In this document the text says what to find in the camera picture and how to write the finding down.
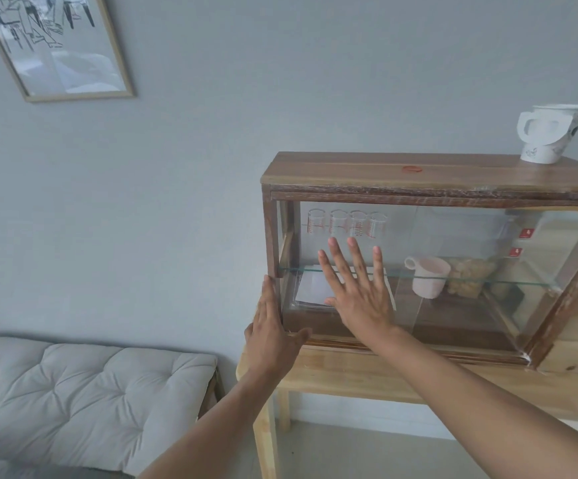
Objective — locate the person's left hand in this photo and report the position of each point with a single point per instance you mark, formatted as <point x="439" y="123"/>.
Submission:
<point x="271" y="344"/>

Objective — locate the person's right hand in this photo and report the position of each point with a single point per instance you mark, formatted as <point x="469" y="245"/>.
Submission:
<point x="363" y="309"/>

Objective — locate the wooden glass display cabinet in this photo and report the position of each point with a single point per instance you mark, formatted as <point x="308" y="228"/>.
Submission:
<point x="344" y="172"/>

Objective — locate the person's right forearm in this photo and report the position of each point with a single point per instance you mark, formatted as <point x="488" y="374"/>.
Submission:
<point x="468" y="394"/>

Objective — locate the person's left forearm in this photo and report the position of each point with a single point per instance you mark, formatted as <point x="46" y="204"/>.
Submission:
<point x="209" y="434"/>

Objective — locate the stack of white papers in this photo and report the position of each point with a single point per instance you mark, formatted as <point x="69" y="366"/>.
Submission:
<point x="314" y="289"/>

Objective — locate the pink mug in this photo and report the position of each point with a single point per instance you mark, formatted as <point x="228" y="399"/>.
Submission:
<point x="431" y="279"/>

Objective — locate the glass shelf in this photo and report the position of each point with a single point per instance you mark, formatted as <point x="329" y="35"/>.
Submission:
<point x="299" y="269"/>

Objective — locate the light wooden table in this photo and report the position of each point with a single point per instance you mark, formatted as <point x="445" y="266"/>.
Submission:
<point x="418" y="384"/>

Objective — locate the clear bag of snacks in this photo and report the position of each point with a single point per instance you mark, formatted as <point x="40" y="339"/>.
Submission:
<point x="471" y="276"/>

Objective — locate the white tufted cushion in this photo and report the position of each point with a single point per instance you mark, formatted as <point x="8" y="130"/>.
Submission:
<point x="69" y="394"/>

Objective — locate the plain grey blanket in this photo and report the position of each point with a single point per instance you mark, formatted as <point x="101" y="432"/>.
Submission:
<point x="79" y="472"/>

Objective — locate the wooden framed picture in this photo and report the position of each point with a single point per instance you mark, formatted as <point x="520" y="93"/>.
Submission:
<point x="54" y="44"/>

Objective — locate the wooden bench frame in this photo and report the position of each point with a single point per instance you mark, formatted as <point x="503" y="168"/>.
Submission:
<point x="211" y="394"/>

